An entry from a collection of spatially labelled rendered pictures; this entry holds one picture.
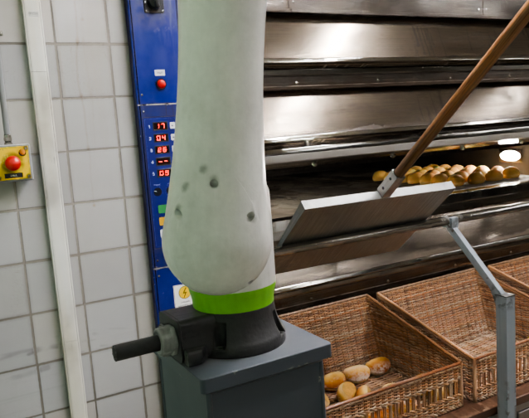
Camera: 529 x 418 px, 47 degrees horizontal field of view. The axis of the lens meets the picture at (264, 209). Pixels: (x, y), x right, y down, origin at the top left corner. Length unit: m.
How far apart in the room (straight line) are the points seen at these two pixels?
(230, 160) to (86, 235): 1.26
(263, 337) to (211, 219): 0.26
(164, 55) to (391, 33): 0.94
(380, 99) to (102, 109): 1.07
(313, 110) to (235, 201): 1.55
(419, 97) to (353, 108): 0.33
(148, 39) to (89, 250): 0.66
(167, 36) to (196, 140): 1.28
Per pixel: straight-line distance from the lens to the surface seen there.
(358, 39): 2.33
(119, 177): 1.89
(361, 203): 1.71
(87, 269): 1.90
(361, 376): 2.22
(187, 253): 0.66
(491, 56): 1.46
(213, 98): 0.66
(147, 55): 1.90
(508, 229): 2.89
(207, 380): 0.80
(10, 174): 1.76
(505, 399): 2.11
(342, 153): 2.06
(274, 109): 2.11
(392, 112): 2.40
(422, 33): 2.54
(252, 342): 0.86
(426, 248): 2.54
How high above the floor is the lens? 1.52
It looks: 8 degrees down
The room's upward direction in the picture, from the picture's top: 4 degrees counter-clockwise
